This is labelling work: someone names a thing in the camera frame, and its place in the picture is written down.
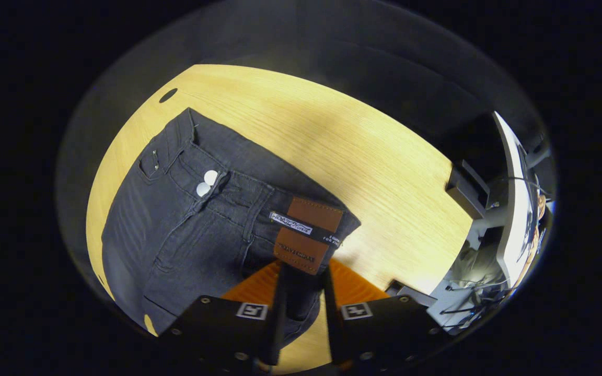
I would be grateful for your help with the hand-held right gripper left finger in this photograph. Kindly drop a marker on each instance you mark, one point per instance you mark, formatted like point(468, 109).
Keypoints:
point(217, 329)

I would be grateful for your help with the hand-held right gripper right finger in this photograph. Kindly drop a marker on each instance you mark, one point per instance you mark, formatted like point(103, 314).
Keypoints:
point(384, 326)

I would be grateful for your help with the dark denim jeans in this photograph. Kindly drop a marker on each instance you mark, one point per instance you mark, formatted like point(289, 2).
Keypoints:
point(175, 224)

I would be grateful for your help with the grey table bracket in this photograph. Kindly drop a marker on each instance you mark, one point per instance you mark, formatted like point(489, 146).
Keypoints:
point(468, 190)
point(411, 295)

